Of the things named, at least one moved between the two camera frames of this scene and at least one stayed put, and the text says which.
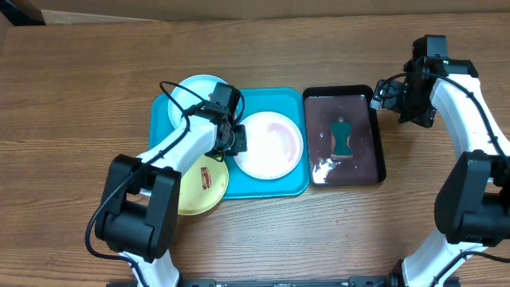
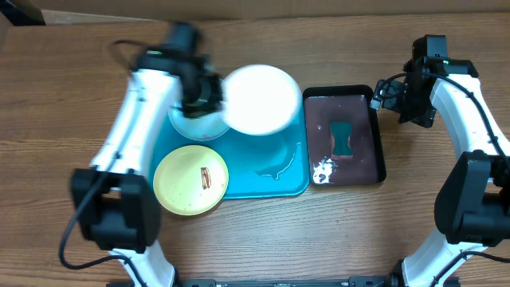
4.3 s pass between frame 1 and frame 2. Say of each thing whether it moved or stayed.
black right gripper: stayed
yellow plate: stayed
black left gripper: moved
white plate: moved
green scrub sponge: stayed
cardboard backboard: stayed
